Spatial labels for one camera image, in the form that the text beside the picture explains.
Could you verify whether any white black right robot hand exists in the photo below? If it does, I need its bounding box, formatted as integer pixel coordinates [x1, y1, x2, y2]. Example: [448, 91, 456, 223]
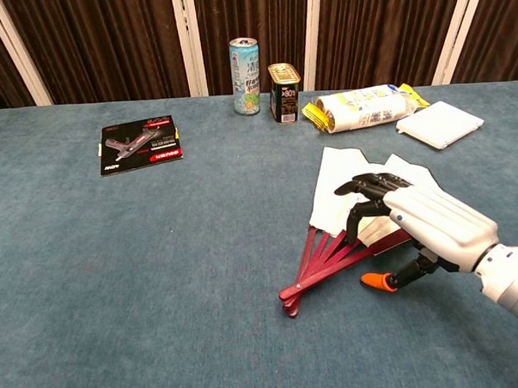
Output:
[333, 167, 503, 295]

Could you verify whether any red ribbed paper fan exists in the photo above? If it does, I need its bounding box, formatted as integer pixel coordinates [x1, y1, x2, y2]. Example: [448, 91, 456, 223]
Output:
[271, 142, 446, 319]

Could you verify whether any white flat plastic box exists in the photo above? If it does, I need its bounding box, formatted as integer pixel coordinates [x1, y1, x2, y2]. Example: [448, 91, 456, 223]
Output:
[394, 98, 486, 153]

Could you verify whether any yellow white snack package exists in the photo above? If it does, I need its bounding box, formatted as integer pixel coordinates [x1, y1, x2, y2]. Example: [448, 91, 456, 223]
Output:
[300, 82, 431, 136]

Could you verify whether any gold black luncheon meat tin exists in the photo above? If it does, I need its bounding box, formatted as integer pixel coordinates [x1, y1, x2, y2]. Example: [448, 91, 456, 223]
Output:
[266, 63, 303, 125]

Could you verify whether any light blue drink can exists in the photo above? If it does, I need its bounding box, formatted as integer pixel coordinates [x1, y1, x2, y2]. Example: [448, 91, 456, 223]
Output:
[229, 36, 263, 117]

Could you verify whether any black glue gun box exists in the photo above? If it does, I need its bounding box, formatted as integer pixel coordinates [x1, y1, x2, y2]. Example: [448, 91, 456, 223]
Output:
[97, 114, 186, 178]

